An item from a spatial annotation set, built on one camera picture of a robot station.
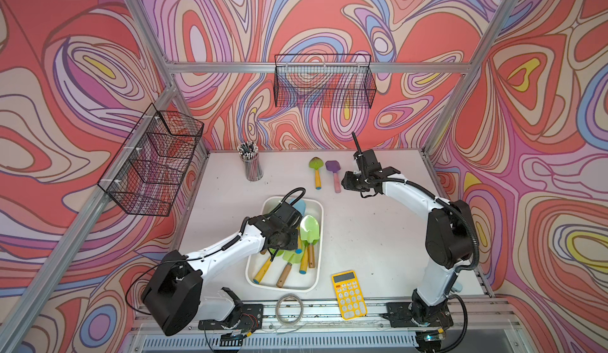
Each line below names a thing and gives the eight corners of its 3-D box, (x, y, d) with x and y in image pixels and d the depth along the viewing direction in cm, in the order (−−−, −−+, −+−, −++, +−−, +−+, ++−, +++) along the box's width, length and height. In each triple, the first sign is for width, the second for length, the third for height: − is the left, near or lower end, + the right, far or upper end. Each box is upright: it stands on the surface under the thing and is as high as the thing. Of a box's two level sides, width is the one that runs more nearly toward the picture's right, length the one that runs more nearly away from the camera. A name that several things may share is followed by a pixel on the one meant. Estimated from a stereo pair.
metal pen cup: (244, 181, 110) (235, 154, 96) (247, 168, 115) (239, 141, 102) (262, 181, 110) (255, 154, 96) (264, 168, 115) (258, 141, 102)
